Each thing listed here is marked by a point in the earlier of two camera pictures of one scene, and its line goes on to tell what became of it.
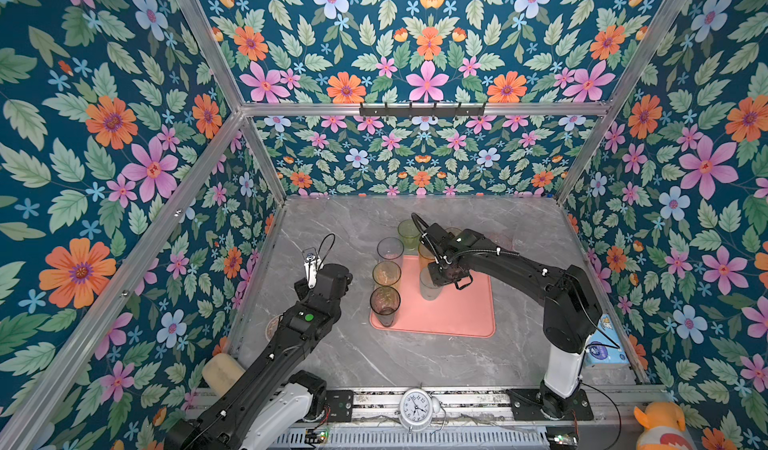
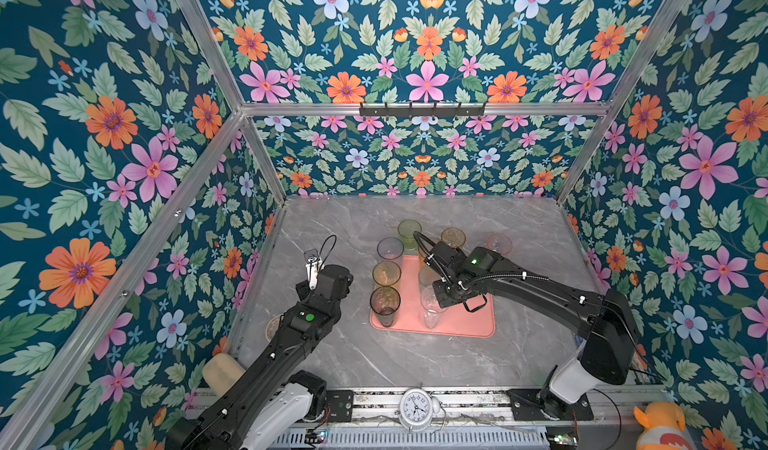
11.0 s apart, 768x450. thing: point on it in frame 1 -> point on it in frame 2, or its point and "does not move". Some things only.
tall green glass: (386, 274) does not move
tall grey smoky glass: (385, 301) does not move
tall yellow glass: (425, 255) does not move
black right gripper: (439, 281) -> (442, 301)
